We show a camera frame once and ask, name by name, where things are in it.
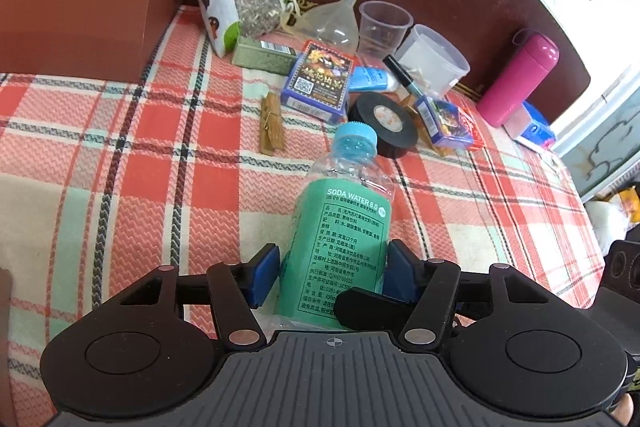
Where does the clear measuring cup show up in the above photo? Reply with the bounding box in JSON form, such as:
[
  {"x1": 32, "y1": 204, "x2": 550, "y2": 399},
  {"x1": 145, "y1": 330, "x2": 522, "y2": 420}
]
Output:
[{"x1": 357, "y1": 0, "x2": 414, "y2": 60}]

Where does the clear plastic tub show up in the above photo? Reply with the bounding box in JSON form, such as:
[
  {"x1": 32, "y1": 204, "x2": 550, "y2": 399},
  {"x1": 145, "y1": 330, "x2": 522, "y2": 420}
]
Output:
[{"x1": 397, "y1": 24, "x2": 471, "y2": 98}]

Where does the clear plastic funnel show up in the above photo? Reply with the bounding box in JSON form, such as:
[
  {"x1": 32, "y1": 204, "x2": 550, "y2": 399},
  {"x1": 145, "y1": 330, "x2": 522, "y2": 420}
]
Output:
[{"x1": 284, "y1": 0, "x2": 365, "y2": 54}]

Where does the red plaid blanket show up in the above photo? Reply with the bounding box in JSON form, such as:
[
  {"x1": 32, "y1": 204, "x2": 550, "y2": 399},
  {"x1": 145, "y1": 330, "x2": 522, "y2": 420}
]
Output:
[{"x1": 0, "y1": 4, "x2": 606, "y2": 413}]

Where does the black marker pen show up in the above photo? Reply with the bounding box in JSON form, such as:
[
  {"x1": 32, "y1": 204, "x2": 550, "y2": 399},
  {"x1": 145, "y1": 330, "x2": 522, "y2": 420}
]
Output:
[{"x1": 382, "y1": 54, "x2": 427, "y2": 100}]

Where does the yellow packet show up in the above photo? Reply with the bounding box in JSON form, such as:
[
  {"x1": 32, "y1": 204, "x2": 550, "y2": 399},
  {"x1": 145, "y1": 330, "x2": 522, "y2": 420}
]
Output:
[{"x1": 619, "y1": 188, "x2": 640, "y2": 222}]

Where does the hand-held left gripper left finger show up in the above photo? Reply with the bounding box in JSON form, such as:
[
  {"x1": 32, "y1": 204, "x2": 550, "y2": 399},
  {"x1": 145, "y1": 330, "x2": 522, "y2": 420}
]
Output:
[{"x1": 127, "y1": 244, "x2": 281, "y2": 354}]

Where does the blue and white tube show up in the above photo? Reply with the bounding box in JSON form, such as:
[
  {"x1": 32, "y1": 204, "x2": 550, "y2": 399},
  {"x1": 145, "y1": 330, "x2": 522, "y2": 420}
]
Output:
[{"x1": 347, "y1": 65, "x2": 401, "y2": 94}]

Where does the dark illustrated card box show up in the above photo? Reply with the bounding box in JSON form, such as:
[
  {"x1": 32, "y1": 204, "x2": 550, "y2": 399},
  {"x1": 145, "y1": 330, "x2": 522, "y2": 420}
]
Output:
[{"x1": 279, "y1": 40, "x2": 359, "y2": 126}]

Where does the brown cardboard box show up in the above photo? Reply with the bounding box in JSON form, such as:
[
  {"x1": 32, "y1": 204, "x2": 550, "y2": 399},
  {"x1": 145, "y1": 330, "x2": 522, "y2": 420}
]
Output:
[{"x1": 0, "y1": 0, "x2": 207, "y2": 86}]

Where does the green label water bottle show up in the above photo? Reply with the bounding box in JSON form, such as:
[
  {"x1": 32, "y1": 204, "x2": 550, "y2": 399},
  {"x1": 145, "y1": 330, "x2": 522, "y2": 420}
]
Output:
[{"x1": 274, "y1": 121, "x2": 396, "y2": 333}]

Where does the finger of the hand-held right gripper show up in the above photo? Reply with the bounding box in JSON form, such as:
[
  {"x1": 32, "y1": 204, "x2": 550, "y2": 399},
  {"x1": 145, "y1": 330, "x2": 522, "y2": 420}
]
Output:
[{"x1": 332, "y1": 286, "x2": 417, "y2": 324}]

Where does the blue illustrated card box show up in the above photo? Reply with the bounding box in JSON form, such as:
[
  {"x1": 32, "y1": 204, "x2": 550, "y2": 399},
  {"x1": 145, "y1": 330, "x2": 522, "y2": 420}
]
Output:
[{"x1": 413, "y1": 95, "x2": 476, "y2": 150}]

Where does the dried herb sachet bag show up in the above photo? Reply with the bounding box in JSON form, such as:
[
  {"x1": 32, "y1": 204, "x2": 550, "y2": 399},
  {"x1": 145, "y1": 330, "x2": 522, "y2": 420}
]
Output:
[{"x1": 192, "y1": 0, "x2": 294, "y2": 57}]

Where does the black electrical tape roll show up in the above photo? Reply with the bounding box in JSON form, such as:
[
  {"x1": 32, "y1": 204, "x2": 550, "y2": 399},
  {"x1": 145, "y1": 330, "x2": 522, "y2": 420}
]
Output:
[{"x1": 347, "y1": 94, "x2": 420, "y2": 158}]

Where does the small green box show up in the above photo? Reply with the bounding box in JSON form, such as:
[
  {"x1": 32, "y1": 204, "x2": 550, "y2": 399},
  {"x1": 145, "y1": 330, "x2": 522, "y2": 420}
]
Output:
[{"x1": 230, "y1": 34, "x2": 299, "y2": 76}]

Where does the pink thermos bottle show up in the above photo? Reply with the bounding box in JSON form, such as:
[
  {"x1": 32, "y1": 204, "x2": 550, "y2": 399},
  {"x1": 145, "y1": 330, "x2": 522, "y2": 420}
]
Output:
[{"x1": 474, "y1": 29, "x2": 560, "y2": 128}]

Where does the white plastic bag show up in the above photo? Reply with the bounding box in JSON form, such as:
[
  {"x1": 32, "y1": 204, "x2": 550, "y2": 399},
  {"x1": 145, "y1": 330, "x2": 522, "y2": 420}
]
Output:
[{"x1": 584, "y1": 199, "x2": 632, "y2": 249}]

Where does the blue tissue pack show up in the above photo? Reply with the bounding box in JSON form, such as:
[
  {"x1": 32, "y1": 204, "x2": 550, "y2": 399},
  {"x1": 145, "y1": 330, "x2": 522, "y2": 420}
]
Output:
[{"x1": 502, "y1": 101, "x2": 557, "y2": 152}]

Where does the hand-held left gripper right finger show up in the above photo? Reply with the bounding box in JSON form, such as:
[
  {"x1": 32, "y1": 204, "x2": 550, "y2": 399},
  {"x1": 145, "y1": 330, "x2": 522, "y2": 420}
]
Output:
[{"x1": 387, "y1": 239, "x2": 545, "y2": 353}]

